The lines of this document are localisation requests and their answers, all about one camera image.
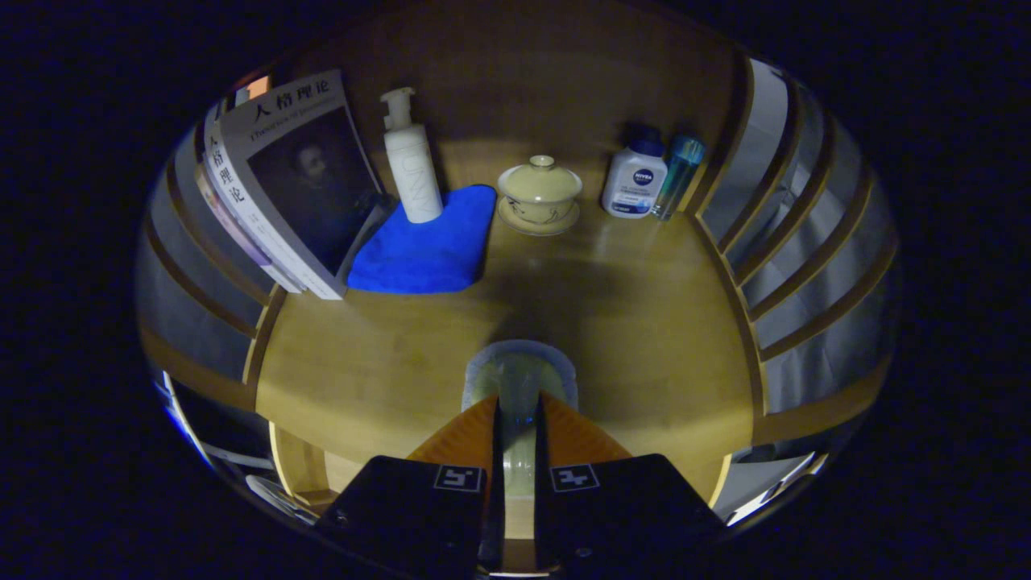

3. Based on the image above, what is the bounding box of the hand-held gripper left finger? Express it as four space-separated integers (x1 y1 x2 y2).
314 393 506 577

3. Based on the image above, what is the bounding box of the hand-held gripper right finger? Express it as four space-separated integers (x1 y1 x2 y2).
533 393 726 570

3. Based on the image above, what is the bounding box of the wooden drawer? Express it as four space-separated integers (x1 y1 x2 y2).
268 419 735 565

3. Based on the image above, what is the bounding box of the wooden countertop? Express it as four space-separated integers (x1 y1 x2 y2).
256 184 755 484

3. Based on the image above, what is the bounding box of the wooden cabinet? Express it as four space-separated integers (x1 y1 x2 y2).
135 12 899 516

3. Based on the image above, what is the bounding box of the blue folded cloth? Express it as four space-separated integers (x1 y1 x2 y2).
346 184 498 295

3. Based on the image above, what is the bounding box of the cream lidded tea bowl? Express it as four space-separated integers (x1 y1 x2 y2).
496 155 583 237

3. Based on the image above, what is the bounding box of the white lotion bottle blue cap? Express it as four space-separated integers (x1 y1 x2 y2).
601 129 669 220

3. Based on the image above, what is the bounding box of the white pump bottle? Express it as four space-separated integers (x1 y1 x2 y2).
380 87 444 224

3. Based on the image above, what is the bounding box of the teal slim bottle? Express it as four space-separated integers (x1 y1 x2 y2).
651 135 707 222

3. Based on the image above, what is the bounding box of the white book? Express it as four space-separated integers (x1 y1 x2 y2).
201 68 389 300

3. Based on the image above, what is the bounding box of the purple book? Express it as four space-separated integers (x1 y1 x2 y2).
193 161 303 295

